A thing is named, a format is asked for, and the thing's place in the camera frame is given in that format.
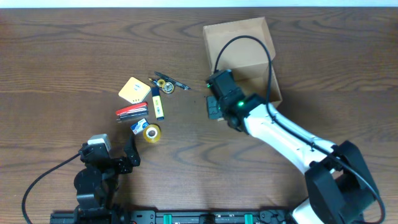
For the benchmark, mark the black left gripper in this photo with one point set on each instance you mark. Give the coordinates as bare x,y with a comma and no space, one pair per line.
121,165

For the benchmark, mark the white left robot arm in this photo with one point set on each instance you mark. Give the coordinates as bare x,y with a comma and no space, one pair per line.
98,182

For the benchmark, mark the correction tape dispenser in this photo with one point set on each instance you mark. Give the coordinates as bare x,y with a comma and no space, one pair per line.
164,86

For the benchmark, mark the blue white staples box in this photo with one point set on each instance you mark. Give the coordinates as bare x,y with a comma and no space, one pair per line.
139,126

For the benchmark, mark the yellow sticky note pad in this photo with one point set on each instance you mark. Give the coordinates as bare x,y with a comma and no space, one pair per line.
134,91

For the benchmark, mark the yellow highlighter marker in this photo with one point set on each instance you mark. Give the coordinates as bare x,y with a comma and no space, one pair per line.
159,113

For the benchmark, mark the yellow clear tape roll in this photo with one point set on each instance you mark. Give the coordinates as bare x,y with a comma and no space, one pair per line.
152,133

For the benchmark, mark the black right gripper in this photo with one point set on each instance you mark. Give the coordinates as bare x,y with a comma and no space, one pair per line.
214,107

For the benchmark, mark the red black stapler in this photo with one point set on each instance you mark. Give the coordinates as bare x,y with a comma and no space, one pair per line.
133,111

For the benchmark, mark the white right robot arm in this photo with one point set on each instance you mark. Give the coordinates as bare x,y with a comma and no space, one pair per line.
339,184

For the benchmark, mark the brown cardboard box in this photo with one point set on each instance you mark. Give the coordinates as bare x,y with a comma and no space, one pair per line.
244,57

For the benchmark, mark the black pen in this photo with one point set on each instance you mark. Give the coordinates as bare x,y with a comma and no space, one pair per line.
176,83

